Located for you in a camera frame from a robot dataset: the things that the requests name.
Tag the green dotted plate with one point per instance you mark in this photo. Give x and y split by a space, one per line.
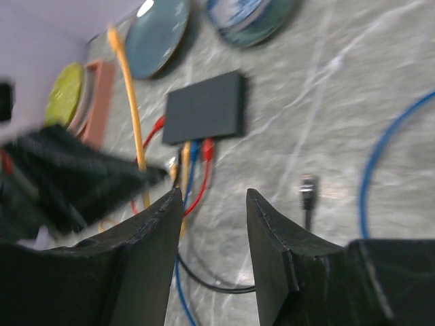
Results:
64 96

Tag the blue patterned saucer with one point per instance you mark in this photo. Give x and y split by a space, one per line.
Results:
261 24

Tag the grey plate under green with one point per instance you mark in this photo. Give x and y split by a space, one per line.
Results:
84 103

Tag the black network switch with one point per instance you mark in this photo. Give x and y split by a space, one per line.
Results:
213 108

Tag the blue white porcelain bowl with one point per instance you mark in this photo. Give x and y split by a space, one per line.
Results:
234 14

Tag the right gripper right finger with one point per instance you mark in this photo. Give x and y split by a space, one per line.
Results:
302 279

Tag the dark teal round plate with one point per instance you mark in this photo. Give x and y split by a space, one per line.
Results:
154 35

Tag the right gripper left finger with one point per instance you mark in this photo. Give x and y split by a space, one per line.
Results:
119 277

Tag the pink rectangular tray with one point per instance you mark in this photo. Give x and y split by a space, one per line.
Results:
92 131

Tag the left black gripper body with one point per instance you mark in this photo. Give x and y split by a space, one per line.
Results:
54 180

